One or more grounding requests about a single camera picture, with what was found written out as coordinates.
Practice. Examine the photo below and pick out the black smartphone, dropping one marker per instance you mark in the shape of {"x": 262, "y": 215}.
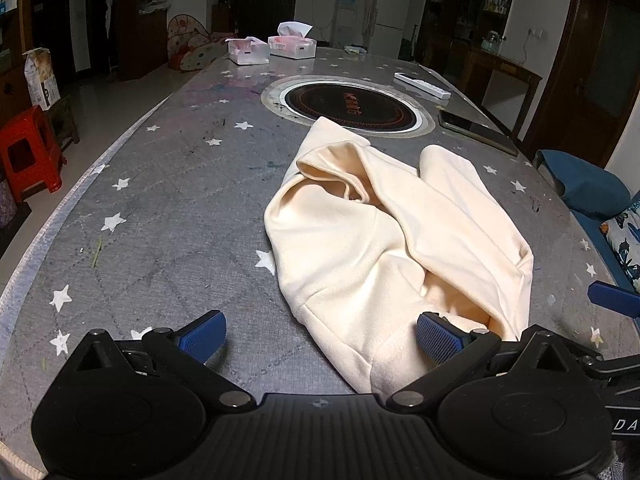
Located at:
{"x": 477, "y": 132}

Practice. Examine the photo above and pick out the white tissue box with tissue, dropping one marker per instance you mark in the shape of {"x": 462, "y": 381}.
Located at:
{"x": 292, "y": 41}

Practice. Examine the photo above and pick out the white remote control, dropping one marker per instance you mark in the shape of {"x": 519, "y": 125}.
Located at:
{"x": 424, "y": 86}

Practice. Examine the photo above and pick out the small green dish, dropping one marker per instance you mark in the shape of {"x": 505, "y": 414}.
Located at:
{"x": 355, "y": 50}

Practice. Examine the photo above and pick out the water dispenser with blue bottle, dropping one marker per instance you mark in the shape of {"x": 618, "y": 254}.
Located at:
{"x": 343, "y": 23}

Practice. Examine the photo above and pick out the round black induction cooktop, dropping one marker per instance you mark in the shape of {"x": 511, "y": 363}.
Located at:
{"x": 358, "y": 105}

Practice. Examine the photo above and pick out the red plastic stool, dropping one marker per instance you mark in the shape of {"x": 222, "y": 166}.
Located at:
{"x": 30, "y": 154}

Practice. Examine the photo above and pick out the small white pink tissue box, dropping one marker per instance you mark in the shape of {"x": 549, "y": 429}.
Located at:
{"x": 248, "y": 51}

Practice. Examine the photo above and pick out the white refrigerator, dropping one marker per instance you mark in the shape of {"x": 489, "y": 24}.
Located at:
{"x": 385, "y": 26}

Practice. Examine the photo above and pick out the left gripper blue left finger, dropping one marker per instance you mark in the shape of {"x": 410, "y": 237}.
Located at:
{"x": 182, "y": 354}

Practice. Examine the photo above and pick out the white printed carton bag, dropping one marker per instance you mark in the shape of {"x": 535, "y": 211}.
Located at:
{"x": 39, "y": 75}

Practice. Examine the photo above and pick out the blue sofa cushion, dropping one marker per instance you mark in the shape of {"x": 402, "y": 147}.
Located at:
{"x": 583, "y": 187}

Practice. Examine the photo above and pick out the dark wooden side table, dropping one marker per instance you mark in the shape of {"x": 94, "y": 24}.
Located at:
{"x": 481, "y": 68}

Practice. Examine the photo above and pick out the polka dot kids sofa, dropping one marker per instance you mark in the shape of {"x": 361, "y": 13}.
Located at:
{"x": 191, "y": 46}

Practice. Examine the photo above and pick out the grey star pattern tablecloth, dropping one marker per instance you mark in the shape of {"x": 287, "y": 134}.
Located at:
{"x": 167, "y": 225}

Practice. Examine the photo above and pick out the butterfly print pillow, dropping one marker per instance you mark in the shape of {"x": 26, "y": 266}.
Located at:
{"x": 623, "y": 236}

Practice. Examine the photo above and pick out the cream garment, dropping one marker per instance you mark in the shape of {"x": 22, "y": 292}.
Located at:
{"x": 364, "y": 244}

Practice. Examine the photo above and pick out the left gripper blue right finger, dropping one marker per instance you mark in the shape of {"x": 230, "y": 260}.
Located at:
{"x": 459, "y": 357}

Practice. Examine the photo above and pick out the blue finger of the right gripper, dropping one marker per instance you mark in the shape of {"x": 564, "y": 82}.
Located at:
{"x": 615, "y": 299}

